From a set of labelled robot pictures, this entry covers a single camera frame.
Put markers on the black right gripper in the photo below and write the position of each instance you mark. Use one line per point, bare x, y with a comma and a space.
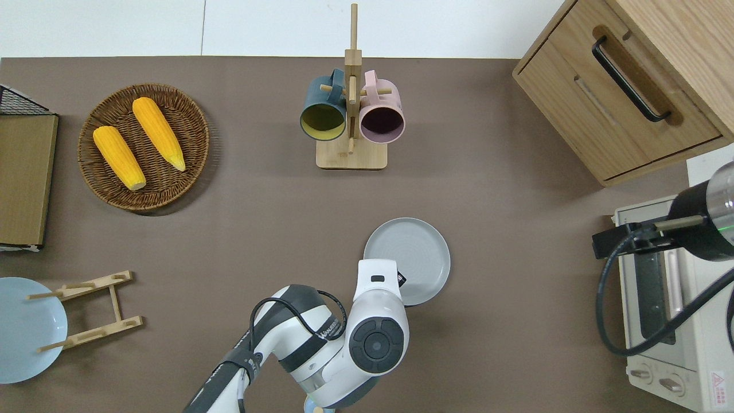
616, 241

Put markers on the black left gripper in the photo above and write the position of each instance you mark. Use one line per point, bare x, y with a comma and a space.
401, 280

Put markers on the gray plate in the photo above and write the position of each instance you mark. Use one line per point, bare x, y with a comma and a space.
418, 246

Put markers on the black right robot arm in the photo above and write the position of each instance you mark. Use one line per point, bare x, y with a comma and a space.
699, 229

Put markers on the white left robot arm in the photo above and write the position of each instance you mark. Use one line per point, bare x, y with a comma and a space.
373, 310

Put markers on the light blue plate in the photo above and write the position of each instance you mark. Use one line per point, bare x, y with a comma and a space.
26, 338

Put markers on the wooden mug rack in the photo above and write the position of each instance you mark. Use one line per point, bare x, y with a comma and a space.
351, 158

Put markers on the white toaster oven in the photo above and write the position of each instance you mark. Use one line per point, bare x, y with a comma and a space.
705, 344

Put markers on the wooden drawer cabinet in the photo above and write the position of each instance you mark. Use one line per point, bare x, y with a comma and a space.
573, 97

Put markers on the blue round wooden-rimmed object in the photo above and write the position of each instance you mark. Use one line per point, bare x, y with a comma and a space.
309, 408

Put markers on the pink mug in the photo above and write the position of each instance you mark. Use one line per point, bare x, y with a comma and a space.
385, 100

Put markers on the dark blue mug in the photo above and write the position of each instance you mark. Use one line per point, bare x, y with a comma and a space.
321, 100

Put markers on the brown wicker basket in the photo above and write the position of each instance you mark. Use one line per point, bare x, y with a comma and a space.
166, 189

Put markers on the yellow corn cob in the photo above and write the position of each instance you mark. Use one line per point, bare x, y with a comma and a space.
157, 131
117, 156

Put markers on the wooden dish rack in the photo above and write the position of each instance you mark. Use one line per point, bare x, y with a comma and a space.
116, 303

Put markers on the brown wooden board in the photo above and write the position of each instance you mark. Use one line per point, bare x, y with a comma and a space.
26, 178

